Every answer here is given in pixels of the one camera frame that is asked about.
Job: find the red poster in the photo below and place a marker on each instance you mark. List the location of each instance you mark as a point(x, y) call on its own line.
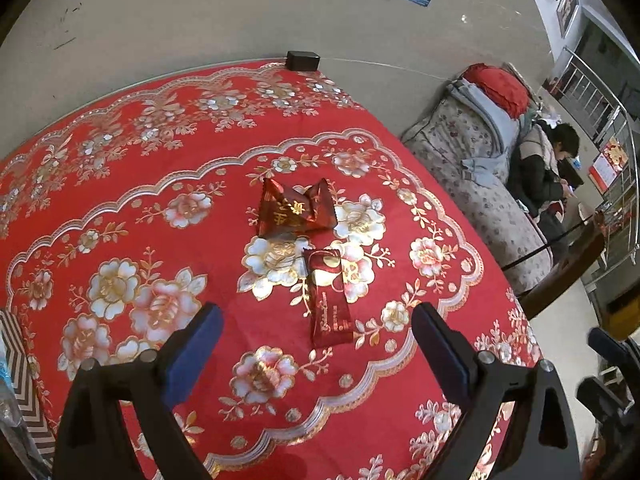
point(607, 160)

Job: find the sofa with floral cover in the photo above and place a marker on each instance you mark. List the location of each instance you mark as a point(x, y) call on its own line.
point(475, 160)

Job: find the grey-blue blanket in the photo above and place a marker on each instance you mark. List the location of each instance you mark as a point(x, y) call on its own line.
point(500, 130)

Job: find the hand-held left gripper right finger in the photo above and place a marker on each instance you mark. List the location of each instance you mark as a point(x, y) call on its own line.
point(440, 355)

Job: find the long red snack packet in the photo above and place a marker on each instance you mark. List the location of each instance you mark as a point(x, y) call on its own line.
point(327, 300)

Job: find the framed wall picture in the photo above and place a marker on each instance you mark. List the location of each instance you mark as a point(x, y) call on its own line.
point(567, 2)

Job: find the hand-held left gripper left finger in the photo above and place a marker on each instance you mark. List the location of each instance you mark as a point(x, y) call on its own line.
point(195, 355)

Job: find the square red snack packet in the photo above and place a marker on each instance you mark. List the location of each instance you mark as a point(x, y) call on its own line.
point(290, 210)

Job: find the dark wooden chair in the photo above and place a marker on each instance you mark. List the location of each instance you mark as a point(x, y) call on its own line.
point(560, 280)

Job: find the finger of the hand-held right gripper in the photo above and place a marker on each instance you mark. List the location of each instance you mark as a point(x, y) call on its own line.
point(600, 395)
point(607, 345)

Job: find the striped rim white box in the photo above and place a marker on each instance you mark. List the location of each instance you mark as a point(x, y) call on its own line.
point(22, 375)

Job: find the yellow box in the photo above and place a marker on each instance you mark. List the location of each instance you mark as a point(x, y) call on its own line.
point(620, 312)

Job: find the small black box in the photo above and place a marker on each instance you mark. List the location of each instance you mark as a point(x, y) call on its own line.
point(302, 60)

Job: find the red floral tablecloth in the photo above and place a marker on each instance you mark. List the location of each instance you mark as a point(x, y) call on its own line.
point(150, 160)

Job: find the bread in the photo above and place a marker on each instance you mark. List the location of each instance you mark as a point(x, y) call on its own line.
point(4, 370)

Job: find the metal railing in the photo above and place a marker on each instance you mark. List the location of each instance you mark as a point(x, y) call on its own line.
point(612, 105)

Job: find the red cushion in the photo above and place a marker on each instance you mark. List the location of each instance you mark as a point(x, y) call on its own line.
point(495, 85)

